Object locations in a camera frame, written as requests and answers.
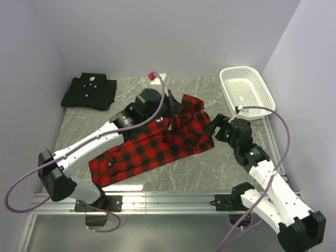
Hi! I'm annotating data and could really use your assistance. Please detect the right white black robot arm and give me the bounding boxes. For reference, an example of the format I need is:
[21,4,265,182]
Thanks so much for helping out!
[206,114,326,251]

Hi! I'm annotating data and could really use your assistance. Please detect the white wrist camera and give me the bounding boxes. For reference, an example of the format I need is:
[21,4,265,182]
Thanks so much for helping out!
[229,106,250,123]
[148,72,171,85]

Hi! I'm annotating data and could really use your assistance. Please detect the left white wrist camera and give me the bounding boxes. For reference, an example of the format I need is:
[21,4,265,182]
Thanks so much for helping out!
[148,72,171,85]

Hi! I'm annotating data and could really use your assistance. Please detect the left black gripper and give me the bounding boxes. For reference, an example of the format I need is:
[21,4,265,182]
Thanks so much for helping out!
[144,89,184,127]

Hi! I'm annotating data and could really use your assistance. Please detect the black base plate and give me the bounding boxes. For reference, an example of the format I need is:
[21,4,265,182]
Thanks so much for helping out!
[210,194,236,212]
[74,195,123,213]

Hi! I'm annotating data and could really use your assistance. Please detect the folded black button shirt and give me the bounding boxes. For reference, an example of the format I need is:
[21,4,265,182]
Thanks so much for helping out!
[61,72,117,111]

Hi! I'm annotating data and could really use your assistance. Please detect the red black plaid shirt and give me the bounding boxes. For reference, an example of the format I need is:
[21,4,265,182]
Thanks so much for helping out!
[89,94,214,187]

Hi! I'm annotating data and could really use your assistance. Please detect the white plastic mesh basket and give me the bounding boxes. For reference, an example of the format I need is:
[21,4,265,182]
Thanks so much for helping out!
[219,66,276,115]

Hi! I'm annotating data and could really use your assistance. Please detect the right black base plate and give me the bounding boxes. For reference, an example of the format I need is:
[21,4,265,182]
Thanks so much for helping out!
[210,194,236,212]

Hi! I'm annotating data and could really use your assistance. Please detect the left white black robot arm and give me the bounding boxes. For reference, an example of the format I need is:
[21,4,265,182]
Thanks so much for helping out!
[38,88,182,211]

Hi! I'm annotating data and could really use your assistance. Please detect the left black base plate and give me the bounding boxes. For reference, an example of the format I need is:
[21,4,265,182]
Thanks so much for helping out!
[74,195,123,213]

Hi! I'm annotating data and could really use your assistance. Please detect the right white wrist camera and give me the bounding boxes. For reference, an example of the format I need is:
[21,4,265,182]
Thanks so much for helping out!
[229,106,250,123]

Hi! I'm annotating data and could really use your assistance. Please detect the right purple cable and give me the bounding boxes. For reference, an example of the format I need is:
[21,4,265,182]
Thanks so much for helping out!
[215,104,291,252]

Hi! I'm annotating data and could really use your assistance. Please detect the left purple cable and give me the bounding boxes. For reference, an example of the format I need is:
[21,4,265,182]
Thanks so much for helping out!
[4,71,169,234]

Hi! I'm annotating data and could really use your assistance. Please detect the purple cable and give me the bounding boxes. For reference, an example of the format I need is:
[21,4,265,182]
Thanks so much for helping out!
[215,104,291,252]
[4,71,169,234]

